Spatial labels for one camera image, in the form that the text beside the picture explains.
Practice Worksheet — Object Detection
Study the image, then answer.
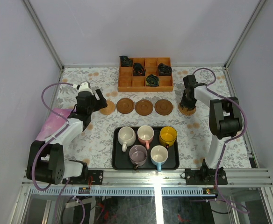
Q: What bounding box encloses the black orange rolled sock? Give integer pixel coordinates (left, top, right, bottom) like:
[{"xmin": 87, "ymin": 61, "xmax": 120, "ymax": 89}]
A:
[{"xmin": 132, "ymin": 63, "xmax": 146, "ymax": 77}]

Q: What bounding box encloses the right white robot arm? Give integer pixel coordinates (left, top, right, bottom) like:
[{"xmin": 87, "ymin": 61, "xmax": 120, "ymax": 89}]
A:
[{"xmin": 179, "ymin": 75, "xmax": 243, "ymax": 184}]

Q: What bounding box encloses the dark grey rolled sock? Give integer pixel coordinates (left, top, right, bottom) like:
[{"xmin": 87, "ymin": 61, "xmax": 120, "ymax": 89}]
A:
[{"xmin": 158, "ymin": 63, "xmax": 172, "ymax": 76}]

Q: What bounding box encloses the white ceramic cup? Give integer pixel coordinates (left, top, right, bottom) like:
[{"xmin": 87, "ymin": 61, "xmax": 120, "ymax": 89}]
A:
[{"xmin": 117, "ymin": 126, "xmax": 136, "ymax": 152}]

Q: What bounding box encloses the purple ceramic cup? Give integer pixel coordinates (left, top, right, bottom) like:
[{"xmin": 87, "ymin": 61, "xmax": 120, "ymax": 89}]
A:
[{"xmin": 129, "ymin": 145, "xmax": 147, "ymax": 170}]

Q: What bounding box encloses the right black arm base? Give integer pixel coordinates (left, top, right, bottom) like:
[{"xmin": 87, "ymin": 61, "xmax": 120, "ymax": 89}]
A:
[{"xmin": 180, "ymin": 165, "xmax": 228, "ymax": 185}]

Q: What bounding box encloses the light blue ceramic cup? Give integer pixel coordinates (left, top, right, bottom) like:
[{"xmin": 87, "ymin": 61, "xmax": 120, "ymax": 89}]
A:
[{"xmin": 150, "ymin": 145, "xmax": 168, "ymax": 172}]

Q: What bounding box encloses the yellow ceramic cup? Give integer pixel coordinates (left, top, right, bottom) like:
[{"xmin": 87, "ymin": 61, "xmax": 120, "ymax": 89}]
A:
[{"xmin": 159, "ymin": 126, "xmax": 177, "ymax": 150}]

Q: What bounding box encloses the purple printed cloth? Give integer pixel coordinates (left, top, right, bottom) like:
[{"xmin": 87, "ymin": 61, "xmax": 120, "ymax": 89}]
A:
[{"xmin": 36, "ymin": 108, "xmax": 72, "ymax": 141}]

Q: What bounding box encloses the pink ceramic cup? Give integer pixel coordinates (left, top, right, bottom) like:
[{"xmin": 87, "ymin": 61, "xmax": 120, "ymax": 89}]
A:
[{"xmin": 137, "ymin": 126, "xmax": 154, "ymax": 150}]

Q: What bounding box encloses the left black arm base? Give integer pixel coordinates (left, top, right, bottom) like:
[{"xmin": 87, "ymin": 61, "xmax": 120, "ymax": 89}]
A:
[{"xmin": 62, "ymin": 160, "xmax": 103, "ymax": 186}]

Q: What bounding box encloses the black plastic tray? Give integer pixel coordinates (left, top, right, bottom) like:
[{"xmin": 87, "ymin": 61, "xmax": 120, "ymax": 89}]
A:
[{"xmin": 111, "ymin": 126, "xmax": 180, "ymax": 171}]

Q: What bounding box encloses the blue green rolled sock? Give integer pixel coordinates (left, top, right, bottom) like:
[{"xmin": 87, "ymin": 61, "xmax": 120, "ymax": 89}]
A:
[{"xmin": 145, "ymin": 74, "xmax": 159, "ymax": 87}]

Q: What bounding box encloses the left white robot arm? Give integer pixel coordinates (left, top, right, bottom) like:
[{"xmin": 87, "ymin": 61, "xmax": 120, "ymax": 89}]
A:
[{"xmin": 26, "ymin": 81, "xmax": 107, "ymax": 189}]

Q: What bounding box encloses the brown wooden coaster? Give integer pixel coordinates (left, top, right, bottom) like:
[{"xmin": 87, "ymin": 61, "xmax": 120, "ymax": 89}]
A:
[
  {"xmin": 154, "ymin": 99, "xmax": 173, "ymax": 116},
  {"xmin": 116, "ymin": 98, "xmax": 135, "ymax": 114},
  {"xmin": 135, "ymin": 99, "xmax": 153, "ymax": 116}
]

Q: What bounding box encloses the aluminium frame rail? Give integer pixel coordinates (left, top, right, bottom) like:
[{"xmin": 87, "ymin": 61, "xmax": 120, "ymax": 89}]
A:
[{"xmin": 22, "ymin": 167, "xmax": 273, "ymax": 187}]

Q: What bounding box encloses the orange wooden compartment box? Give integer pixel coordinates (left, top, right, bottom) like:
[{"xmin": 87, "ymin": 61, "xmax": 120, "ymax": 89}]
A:
[{"xmin": 118, "ymin": 57, "xmax": 173, "ymax": 92}]

